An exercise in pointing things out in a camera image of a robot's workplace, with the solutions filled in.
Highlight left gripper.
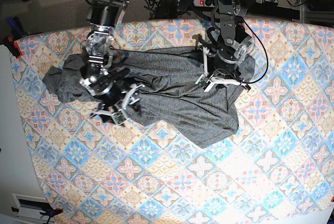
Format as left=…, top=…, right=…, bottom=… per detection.
left=195, top=46, right=251, bottom=92

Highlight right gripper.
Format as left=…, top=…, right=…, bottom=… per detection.
left=89, top=84, right=145, bottom=126

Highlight grey t-shirt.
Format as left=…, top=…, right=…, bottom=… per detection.
left=43, top=47, right=243, bottom=148

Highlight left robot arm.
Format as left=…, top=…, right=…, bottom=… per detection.
left=196, top=0, right=253, bottom=92

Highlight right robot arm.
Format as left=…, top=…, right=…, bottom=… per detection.
left=78, top=0, right=143, bottom=125

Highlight white power strip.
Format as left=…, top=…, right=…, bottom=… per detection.
left=193, top=0, right=215, bottom=7

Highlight patterned tablecloth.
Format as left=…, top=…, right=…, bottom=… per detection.
left=10, top=19, right=333, bottom=223

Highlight red black clamp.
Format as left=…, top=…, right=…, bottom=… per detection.
left=3, top=36, right=22, bottom=58

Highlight black orange clamp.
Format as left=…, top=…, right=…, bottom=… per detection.
left=11, top=207, right=63, bottom=220

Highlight white vent panel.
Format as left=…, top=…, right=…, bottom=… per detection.
left=11, top=193, right=51, bottom=222

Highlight tangled black cables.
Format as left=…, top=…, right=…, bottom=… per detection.
left=142, top=0, right=194, bottom=20

